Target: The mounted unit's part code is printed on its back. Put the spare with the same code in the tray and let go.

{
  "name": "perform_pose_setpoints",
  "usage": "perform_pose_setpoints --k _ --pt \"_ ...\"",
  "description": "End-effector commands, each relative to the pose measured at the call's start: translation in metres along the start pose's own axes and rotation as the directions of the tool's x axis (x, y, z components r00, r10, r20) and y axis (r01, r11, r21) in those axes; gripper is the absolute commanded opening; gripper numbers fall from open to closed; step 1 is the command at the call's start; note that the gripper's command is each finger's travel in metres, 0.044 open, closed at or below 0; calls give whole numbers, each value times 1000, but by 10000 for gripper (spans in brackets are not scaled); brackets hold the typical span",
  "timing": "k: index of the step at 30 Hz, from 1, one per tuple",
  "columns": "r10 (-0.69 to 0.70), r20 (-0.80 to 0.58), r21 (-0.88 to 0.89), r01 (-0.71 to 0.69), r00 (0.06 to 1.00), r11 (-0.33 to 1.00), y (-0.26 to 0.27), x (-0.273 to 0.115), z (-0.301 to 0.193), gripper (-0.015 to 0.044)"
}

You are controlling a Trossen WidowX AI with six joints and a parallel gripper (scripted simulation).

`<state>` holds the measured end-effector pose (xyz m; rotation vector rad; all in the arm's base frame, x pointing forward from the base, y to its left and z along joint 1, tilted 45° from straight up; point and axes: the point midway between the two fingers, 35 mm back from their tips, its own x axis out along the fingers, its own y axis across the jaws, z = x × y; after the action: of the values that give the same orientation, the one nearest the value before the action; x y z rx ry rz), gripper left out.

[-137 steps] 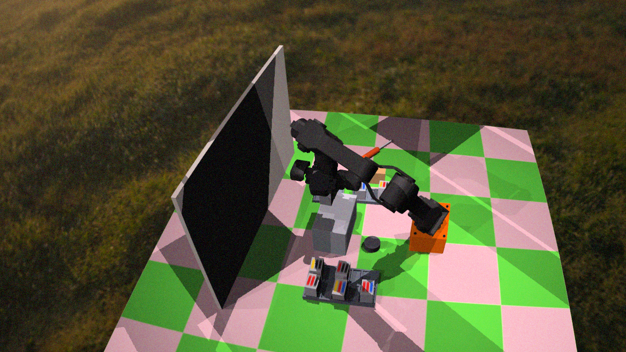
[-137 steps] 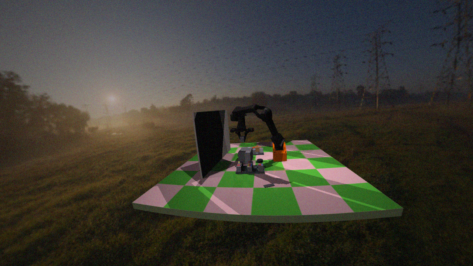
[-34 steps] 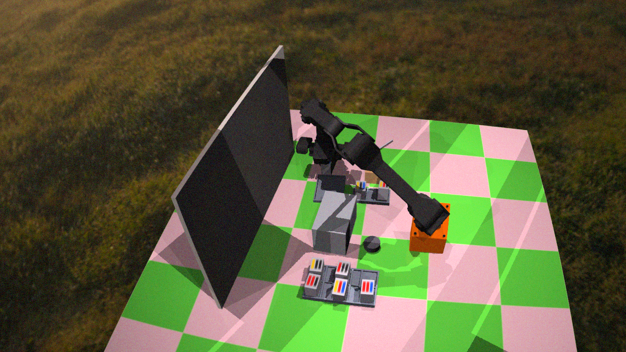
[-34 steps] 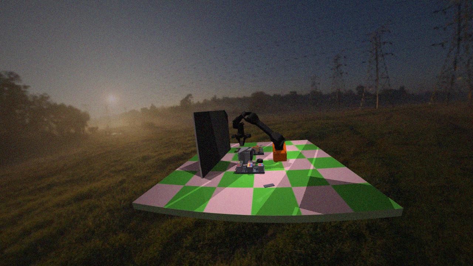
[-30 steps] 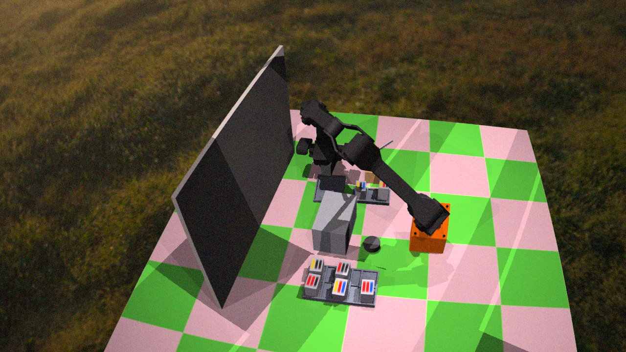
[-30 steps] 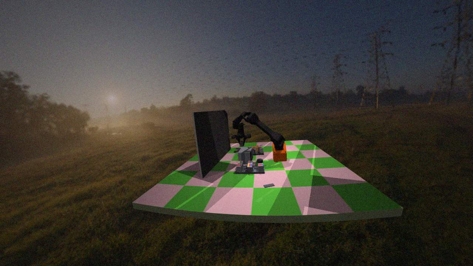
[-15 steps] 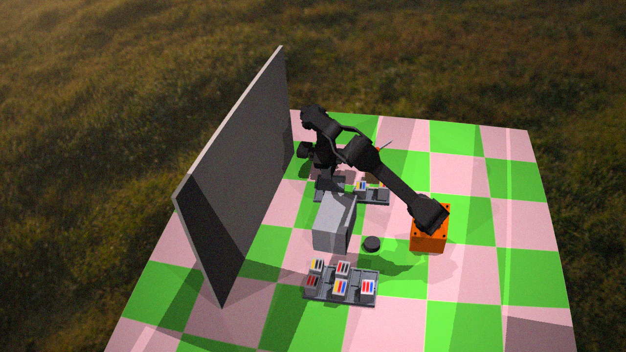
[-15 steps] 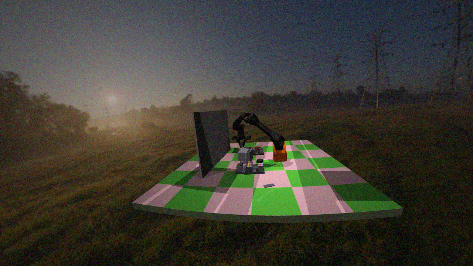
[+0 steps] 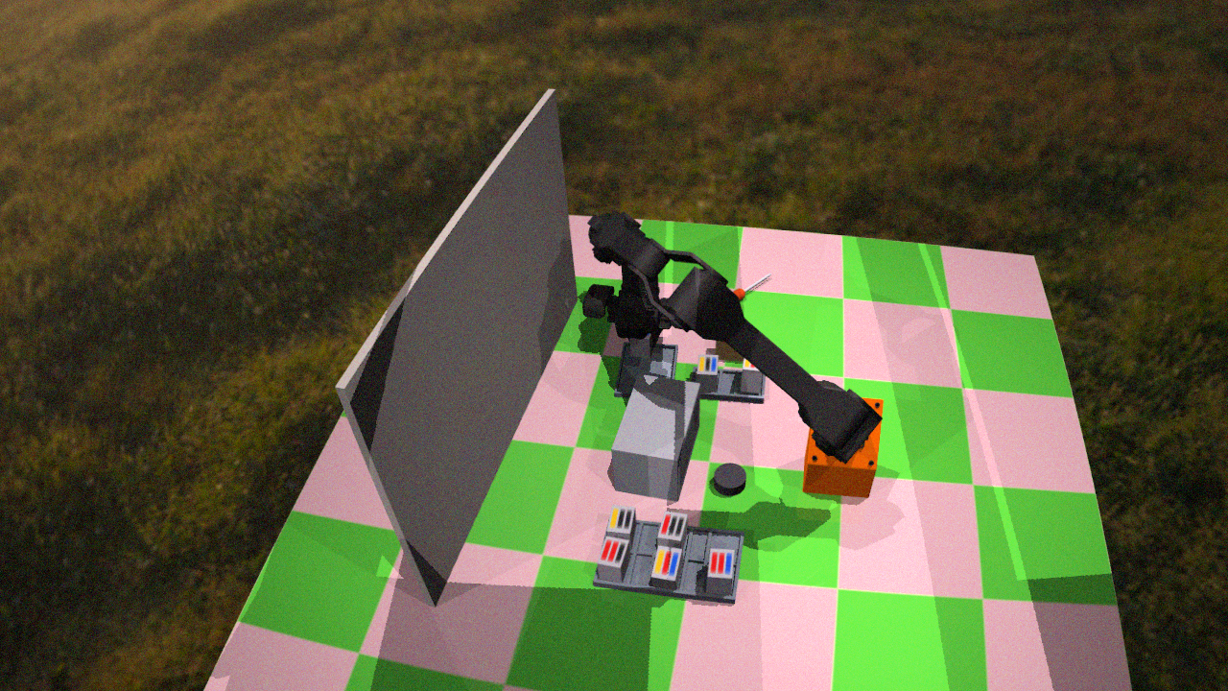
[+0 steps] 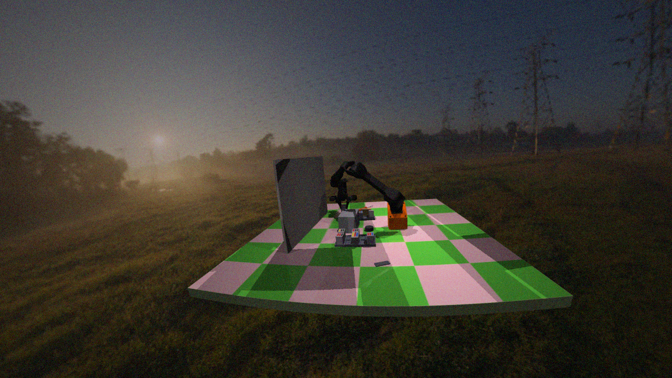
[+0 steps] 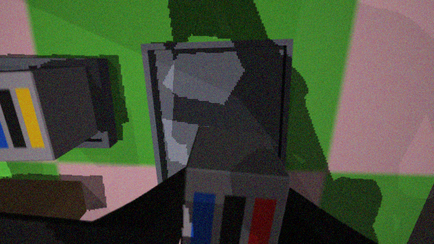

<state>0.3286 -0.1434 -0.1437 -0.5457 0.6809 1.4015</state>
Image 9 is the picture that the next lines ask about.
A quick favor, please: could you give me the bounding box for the orange-handled screwdriver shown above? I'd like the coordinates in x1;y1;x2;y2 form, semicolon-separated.
733;272;771;299

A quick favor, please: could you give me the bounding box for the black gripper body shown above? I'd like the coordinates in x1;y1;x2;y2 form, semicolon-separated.
582;276;682;329

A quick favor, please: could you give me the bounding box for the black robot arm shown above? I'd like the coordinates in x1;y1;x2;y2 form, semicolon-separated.
587;211;882;464

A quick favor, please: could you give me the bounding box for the dark grey cylinder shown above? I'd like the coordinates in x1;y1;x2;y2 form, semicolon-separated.
713;463;745;496

